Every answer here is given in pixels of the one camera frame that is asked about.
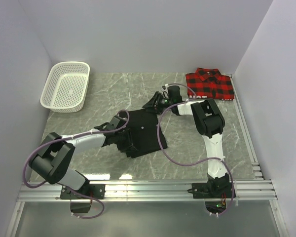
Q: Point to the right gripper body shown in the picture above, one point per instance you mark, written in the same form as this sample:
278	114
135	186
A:
162	101

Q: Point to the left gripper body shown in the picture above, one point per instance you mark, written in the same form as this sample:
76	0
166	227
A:
123	139

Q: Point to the black long sleeve shirt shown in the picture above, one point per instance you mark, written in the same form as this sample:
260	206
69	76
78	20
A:
141	134

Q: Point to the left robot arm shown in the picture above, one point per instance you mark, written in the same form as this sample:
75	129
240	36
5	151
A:
53	159

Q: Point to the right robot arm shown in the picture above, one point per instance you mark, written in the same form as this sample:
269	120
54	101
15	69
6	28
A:
209	123

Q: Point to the folded black shirt under plaid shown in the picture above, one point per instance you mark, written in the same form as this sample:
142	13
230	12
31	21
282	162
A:
206	97

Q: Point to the red black plaid shirt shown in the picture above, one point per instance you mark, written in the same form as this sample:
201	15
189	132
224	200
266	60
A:
209	82

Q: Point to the white perforated plastic basket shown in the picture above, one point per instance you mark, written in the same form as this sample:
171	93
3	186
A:
66	87

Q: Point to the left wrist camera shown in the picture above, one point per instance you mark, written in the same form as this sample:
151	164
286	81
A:
117	122

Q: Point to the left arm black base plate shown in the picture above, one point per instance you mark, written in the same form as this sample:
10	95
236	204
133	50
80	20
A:
92	190

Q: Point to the black box under rail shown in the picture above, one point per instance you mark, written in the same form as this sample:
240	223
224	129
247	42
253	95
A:
80	207

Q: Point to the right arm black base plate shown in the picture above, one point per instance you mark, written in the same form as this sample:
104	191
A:
210	191

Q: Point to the aluminium front rail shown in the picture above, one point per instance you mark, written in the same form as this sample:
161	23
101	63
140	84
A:
155	190

